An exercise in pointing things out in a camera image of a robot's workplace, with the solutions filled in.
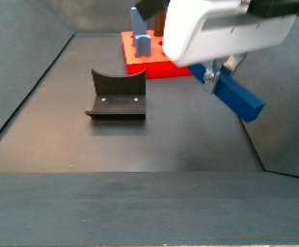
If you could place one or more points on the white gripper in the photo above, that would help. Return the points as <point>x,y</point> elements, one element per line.
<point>208,29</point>

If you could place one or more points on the black curved fixture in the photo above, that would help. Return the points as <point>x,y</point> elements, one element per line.
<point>118,96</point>

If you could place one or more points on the red peg board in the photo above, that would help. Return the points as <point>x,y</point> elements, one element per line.
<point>157,65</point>

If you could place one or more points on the light blue tall peg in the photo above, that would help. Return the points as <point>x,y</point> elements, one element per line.
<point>137,23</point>

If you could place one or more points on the brown cylinder peg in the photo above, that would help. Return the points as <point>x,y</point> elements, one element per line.
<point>160,23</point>

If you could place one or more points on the blue rectangular bar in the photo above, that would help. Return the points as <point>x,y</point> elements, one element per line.
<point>244,103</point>

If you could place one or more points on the light blue notched peg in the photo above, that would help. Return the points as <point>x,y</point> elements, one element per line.
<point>141,42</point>

